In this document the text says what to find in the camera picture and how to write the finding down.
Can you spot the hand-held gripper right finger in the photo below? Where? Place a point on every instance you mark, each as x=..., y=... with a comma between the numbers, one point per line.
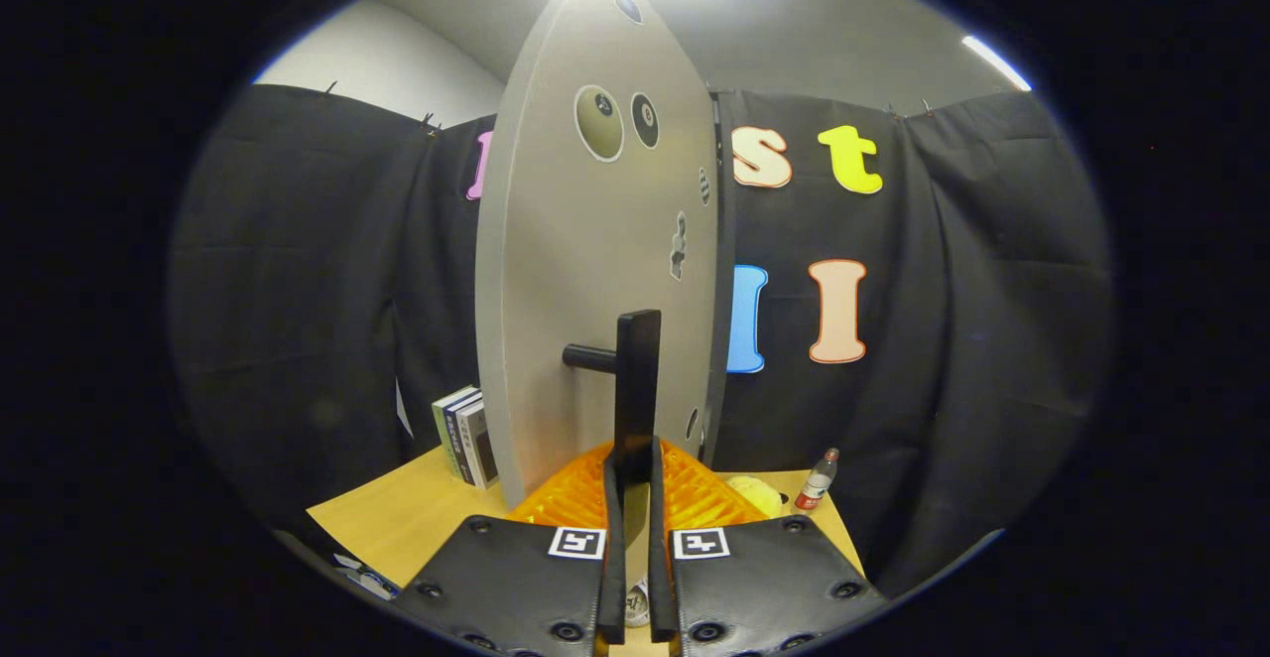
x=660, y=558

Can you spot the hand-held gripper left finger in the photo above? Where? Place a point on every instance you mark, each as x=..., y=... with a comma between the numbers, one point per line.
x=613, y=558

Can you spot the white shoe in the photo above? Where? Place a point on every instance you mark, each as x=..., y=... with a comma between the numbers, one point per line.
x=638, y=605

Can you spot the beige shoe cabinet door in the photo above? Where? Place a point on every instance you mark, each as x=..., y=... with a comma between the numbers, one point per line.
x=575, y=290

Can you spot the yellow plush bun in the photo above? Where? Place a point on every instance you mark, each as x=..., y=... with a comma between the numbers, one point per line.
x=756, y=496

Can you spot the clear plastic bottle red label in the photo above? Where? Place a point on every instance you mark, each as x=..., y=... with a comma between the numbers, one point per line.
x=816, y=486

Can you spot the dark blue book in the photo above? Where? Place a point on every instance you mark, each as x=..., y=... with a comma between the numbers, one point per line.
x=458, y=439

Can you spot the green spine book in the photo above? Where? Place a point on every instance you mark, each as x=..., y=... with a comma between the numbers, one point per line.
x=444, y=429

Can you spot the white and blue object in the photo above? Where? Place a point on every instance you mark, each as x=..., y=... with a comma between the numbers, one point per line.
x=367, y=578

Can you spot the fluorescent ceiling tube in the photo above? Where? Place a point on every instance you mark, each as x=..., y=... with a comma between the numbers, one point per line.
x=995, y=62

